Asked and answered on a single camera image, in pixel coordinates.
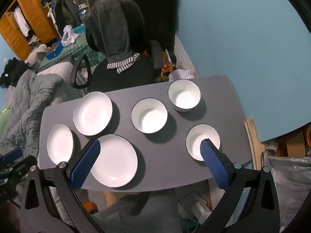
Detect small white plate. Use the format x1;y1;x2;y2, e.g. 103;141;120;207
46;124;74;165

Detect white bowl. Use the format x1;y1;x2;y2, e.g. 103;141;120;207
168;79;201;112
131;98;168;134
186;124;220;162

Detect wooden board beside table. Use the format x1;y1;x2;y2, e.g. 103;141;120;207
245;118;265;170

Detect grey duvet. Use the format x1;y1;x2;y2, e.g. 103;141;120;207
1;70;63;157

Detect black clothes on bed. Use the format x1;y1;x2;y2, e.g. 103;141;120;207
0;58;32;88

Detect black office chair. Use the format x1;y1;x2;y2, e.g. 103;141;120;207
70;0;176;93

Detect white plastic bag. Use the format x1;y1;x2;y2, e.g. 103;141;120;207
169;69;194;81

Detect grey hoodie on chair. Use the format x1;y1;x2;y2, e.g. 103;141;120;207
83;0;140;74

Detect orange wooden wardrobe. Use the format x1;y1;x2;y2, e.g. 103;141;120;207
1;0;59;60

